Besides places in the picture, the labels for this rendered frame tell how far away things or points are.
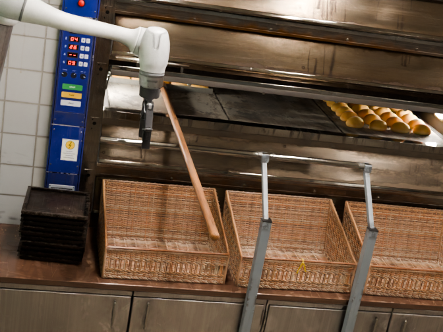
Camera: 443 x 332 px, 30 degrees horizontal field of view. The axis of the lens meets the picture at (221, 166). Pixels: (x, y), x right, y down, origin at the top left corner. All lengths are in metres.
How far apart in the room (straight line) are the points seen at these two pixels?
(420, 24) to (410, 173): 0.77
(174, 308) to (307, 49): 1.35
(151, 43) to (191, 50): 0.90
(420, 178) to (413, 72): 0.56
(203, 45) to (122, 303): 1.22
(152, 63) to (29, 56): 0.99
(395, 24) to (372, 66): 0.22
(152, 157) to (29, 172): 0.58
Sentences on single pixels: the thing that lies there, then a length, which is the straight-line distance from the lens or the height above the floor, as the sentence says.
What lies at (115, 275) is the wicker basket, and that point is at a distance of 3.65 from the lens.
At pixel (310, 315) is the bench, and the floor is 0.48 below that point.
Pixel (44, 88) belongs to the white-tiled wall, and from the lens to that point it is 3.83.
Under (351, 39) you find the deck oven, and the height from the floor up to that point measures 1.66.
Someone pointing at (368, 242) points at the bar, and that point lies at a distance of 3.67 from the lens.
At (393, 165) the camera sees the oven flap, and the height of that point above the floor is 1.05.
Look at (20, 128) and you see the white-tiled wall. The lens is 3.90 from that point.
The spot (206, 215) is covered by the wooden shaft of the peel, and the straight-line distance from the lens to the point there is 2.82.
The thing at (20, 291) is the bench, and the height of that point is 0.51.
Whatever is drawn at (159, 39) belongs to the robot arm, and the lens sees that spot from 2.92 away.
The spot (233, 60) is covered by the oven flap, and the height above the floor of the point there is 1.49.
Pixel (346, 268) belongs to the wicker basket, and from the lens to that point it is 3.83.
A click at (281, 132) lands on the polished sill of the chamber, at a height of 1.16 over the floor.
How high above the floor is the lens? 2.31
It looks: 20 degrees down
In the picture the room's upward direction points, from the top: 10 degrees clockwise
